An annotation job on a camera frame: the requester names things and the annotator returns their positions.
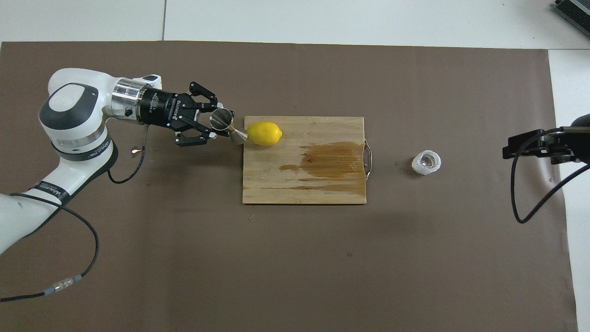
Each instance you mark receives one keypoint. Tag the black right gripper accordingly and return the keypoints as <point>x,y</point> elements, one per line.
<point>578,143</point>

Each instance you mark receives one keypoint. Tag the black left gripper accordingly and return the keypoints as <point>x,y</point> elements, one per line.
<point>166,110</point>

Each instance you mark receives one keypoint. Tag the steel jigger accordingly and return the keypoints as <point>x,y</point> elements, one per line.
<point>221,120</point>

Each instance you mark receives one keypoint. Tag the small clear textured glass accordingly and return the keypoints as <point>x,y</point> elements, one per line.
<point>418,166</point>

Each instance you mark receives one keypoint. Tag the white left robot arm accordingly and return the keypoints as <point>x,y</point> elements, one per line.
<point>69,106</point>

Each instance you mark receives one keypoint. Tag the yellow lemon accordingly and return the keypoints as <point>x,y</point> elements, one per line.
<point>265,133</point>

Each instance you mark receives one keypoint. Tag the wooden cutting board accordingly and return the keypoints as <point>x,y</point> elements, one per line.
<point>276,184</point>

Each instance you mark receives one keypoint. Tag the black ribbed device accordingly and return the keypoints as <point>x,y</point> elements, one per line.
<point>576,11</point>

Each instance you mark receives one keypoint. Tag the brown paper table mat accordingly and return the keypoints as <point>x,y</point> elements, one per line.
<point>295,276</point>

